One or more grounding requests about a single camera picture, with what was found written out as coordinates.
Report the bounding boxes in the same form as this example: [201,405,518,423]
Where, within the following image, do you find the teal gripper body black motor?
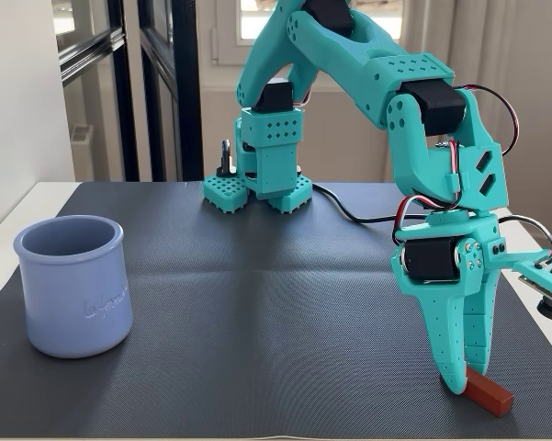
[391,209,510,295]

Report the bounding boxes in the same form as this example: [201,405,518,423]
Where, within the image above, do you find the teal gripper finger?
[397,275,469,397]
[458,233,500,376]

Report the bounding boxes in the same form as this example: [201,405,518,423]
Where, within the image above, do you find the reddish brown wooden block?
[463,368,513,417]

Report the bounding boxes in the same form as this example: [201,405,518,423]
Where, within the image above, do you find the light blue ceramic pot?
[12,214,134,359]

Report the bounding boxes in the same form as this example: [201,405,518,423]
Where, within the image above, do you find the black textured mat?
[0,181,552,437]

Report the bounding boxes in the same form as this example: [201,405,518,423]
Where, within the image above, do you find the beige curtain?
[445,0,552,209]

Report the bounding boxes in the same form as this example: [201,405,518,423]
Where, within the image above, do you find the black table clamp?
[216,139,238,178]

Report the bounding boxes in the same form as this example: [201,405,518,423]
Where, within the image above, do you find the black framed glass door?
[50,0,204,183]

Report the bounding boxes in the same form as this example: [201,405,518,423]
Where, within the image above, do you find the wrist camera on teal mount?
[508,250,552,322]

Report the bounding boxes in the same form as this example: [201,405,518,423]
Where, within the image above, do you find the black power cable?
[311,182,431,225]

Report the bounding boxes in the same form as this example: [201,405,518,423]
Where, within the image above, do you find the red black white servo wire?
[453,84,521,153]
[391,139,470,243]

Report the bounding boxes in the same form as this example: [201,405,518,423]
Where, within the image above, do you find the black camera cable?
[498,213,552,266]

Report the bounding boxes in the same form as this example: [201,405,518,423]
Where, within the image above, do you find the white window frame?
[209,0,406,66]

